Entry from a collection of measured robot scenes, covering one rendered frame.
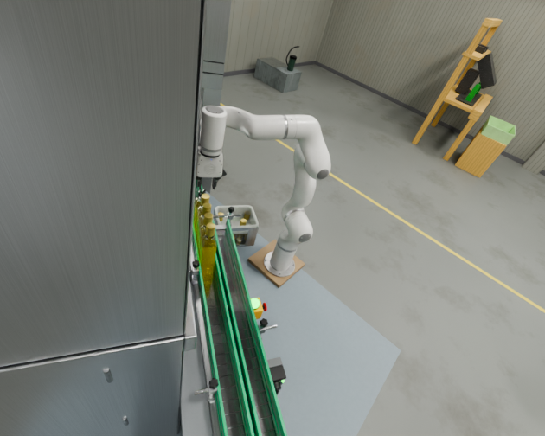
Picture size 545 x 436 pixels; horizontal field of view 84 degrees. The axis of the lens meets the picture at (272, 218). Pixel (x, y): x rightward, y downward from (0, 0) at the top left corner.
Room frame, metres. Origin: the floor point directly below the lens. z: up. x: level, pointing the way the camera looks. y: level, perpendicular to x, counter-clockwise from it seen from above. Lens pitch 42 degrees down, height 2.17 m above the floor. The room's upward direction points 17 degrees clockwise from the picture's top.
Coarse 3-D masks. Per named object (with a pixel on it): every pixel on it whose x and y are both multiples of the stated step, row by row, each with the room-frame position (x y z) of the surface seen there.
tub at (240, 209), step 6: (216, 210) 1.22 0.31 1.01; (222, 210) 1.27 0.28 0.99; (234, 210) 1.30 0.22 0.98; (240, 210) 1.32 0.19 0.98; (246, 210) 1.33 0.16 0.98; (252, 210) 1.31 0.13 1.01; (252, 216) 1.29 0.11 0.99; (222, 222) 1.22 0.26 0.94; (234, 222) 1.25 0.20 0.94; (252, 222) 1.27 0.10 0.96; (258, 222) 1.23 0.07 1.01
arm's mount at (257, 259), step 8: (272, 240) 1.36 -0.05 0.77; (264, 248) 1.27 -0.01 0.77; (272, 248) 1.30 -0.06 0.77; (256, 256) 1.19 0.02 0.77; (264, 256) 1.21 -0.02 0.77; (296, 256) 1.29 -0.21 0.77; (256, 264) 1.14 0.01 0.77; (296, 264) 1.23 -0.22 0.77; (304, 264) 1.25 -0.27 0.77; (264, 272) 1.10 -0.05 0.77; (272, 280) 1.06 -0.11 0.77; (280, 280) 1.08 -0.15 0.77
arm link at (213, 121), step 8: (208, 112) 0.92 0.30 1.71; (216, 112) 0.93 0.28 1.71; (224, 112) 0.95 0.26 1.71; (200, 120) 0.97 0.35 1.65; (208, 120) 0.91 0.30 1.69; (216, 120) 0.91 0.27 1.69; (224, 120) 0.94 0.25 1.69; (208, 128) 0.91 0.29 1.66; (216, 128) 0.92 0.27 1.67; (224, 128) 0.95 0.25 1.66; (200, 136) 0.93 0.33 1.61; (208, 136) 0.91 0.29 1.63; (216, 136) 0.92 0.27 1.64; (200, 144) 0.92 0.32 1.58; (208, 144) 0.91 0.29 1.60; (216, 144) 0.92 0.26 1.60
